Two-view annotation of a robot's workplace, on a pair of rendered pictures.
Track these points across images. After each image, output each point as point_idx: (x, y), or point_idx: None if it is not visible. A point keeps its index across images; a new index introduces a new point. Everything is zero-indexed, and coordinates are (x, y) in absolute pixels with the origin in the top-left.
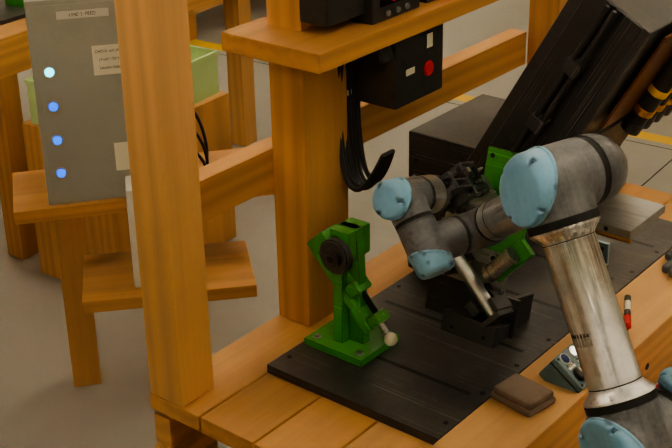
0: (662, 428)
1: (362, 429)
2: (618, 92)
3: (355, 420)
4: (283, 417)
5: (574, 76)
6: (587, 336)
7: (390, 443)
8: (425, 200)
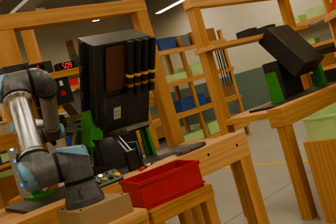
0: (39, 162)
1: (13, 217)
2: (104, 75)
3: (14, 215)
4: None
5: (81, 71)
6: (16, 134)
7: None
8: None
